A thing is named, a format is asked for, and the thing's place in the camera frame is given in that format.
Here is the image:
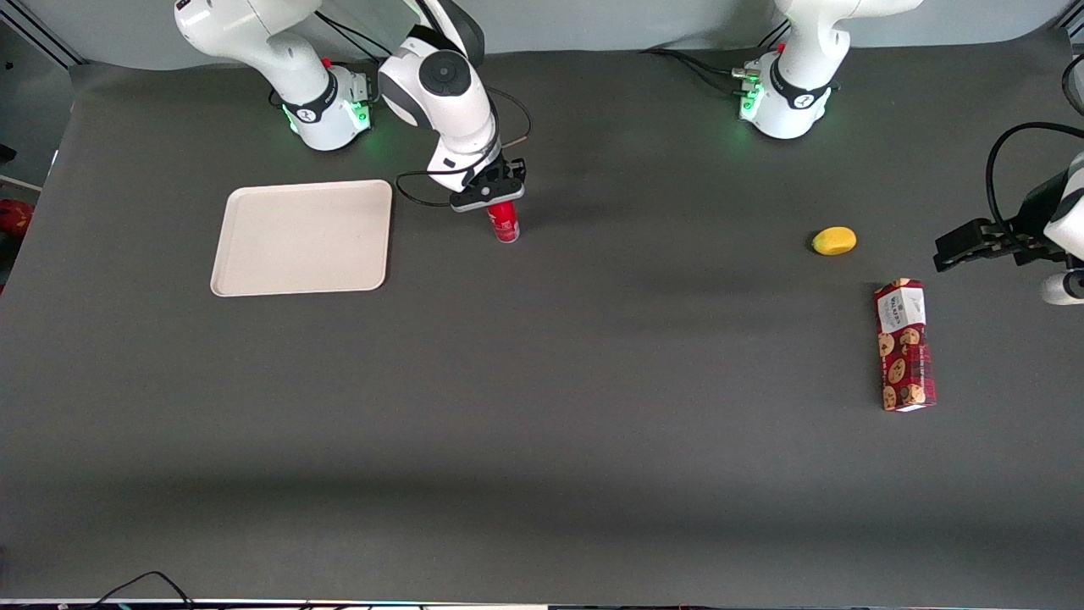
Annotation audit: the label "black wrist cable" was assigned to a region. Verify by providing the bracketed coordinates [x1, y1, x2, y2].
[985, 121, 1084, 242]
[394, 85, 533, 208]

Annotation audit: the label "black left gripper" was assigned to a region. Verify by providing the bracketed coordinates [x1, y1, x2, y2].
[934, 172, 1070, 272]

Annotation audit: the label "black right base cables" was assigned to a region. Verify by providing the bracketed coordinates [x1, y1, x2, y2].
[315, 10, 386, 107]

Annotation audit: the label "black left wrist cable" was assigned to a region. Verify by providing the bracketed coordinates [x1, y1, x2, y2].
[985, 121, 1084, 242]

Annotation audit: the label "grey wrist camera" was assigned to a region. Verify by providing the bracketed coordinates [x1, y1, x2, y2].
[1040, 269, 1084, 306]
[449, 180, 527, 214]

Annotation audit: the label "thin black cable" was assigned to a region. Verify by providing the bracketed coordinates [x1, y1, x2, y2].
[85, 571, 196, 610]

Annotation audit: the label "black base cables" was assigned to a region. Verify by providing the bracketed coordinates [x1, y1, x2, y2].
[315, 10, 386, 107]
[639, 48, 763, 96]

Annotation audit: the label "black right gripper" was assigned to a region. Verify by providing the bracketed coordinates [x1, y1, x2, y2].
[473, 158, 527, 194]

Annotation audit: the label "beige plastic tray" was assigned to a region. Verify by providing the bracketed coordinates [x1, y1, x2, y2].
[210, 179, 394, 298]

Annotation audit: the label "red cookie box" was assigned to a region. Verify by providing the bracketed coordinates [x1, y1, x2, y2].
[874, 278, 937, 413]

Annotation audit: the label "yellow lemon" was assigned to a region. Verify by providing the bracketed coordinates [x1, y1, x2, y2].
[811, 226, 858, 256]

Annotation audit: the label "red coke bottle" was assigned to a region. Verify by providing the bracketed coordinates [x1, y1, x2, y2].
[487, 200, 520, 244]

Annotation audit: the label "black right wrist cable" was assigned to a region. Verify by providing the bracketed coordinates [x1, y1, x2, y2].
[394, 85, 533, 208]

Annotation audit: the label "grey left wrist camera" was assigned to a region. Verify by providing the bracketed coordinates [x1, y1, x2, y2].
[1040, 269, 1084, 306]

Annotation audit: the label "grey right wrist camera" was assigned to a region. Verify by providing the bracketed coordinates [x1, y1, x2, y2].
[449, 180, 527, 214]

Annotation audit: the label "black left base cables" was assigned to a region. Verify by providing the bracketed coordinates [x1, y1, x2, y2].
[639, 48, 763, 96]

